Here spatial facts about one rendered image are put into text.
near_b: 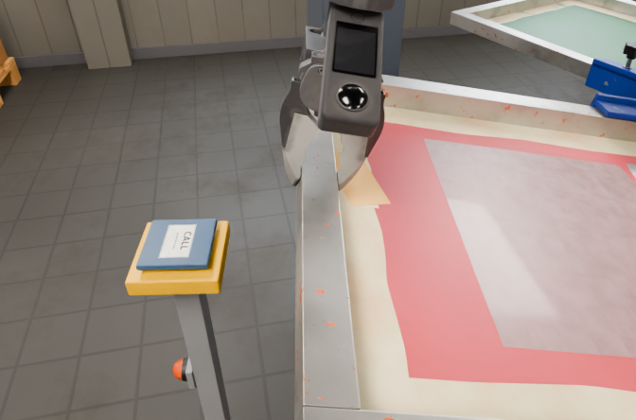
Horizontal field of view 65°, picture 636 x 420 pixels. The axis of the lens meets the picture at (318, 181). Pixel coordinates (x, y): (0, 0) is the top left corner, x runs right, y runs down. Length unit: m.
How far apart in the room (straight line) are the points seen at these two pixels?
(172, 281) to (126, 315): 1.29
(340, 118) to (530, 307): 0.26
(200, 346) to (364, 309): 0.51
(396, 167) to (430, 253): 0.15
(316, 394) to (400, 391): 0.08
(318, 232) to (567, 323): 0.24
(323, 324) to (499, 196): 0.34
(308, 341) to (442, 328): 0.14
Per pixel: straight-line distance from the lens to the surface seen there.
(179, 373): 1.00
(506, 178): 0.69
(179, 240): 0.76
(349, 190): 0.57
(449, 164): 0.67
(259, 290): 1.98
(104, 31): 3.93
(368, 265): 0.48
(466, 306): 0.49
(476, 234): 0.57
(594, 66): 1.38
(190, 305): 0.83
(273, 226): 2.24
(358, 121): 0.38
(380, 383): 0.41
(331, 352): 0.37
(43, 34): 4.17
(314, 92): 0.46
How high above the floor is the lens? 1.47
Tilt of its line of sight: 36 degrees down
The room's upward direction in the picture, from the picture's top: straight up
